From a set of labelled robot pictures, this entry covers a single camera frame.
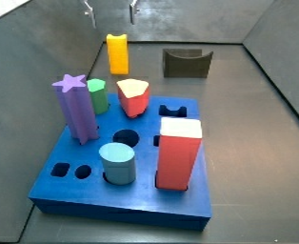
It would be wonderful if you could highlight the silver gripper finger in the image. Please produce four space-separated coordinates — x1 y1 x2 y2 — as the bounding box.
81 0 96 29
129 0 139 25

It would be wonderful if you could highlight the yellow arch block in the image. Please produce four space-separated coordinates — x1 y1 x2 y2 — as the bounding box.
107 34 129 74

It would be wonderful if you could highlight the black curved fixture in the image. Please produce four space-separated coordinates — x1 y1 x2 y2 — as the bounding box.
163 49 213 78

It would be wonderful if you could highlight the green hexagonal prism block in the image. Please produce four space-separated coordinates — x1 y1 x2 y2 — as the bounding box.
88 78 109 114

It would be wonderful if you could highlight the purple star prism block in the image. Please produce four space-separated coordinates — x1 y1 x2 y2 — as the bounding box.
52 74 99 145

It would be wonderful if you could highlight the red rounded triangle block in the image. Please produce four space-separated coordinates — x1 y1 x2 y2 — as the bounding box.
117 79 149 118

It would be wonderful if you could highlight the tall red rectangular block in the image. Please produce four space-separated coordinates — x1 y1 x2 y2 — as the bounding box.
156 117 203 191

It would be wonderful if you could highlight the light blue cylinder block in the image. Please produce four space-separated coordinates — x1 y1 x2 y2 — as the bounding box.
99 142 136 185

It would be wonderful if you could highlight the blue shape sorter base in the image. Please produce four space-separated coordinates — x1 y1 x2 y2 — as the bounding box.
29 93 212 231

